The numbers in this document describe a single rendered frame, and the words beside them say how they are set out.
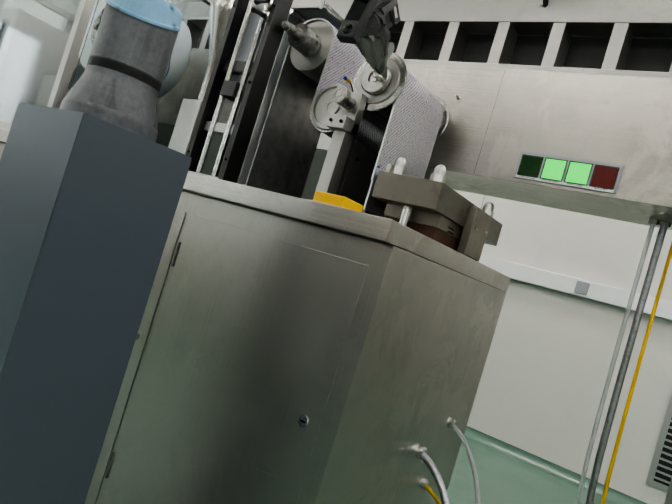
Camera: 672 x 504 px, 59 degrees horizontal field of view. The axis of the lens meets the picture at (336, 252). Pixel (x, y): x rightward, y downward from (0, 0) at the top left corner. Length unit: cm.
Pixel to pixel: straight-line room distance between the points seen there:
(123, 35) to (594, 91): 111
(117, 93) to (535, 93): 108
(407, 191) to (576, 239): 274
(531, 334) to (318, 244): 295
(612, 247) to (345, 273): 299
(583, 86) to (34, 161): 125
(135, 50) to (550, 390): 333
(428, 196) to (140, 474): 84
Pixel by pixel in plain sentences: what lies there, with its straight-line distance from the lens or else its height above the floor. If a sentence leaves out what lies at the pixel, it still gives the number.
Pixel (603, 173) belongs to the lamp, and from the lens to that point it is 156.
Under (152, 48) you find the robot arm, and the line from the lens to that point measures 102.
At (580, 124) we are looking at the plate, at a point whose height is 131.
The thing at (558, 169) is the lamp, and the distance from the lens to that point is 159.
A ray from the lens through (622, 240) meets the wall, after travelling 392.
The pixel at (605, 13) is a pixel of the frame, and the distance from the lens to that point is 175.
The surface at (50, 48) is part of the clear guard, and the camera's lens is 218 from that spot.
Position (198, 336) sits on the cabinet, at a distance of 127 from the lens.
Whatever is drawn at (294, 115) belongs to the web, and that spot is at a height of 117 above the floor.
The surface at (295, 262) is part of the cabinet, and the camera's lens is 113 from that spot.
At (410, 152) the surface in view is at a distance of 153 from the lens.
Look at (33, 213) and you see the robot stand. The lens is 96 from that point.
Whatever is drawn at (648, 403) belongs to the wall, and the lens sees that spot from 383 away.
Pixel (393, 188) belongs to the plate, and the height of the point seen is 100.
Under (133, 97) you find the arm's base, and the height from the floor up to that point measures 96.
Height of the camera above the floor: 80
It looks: 1 degrees up
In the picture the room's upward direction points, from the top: 17 degrees clockwise
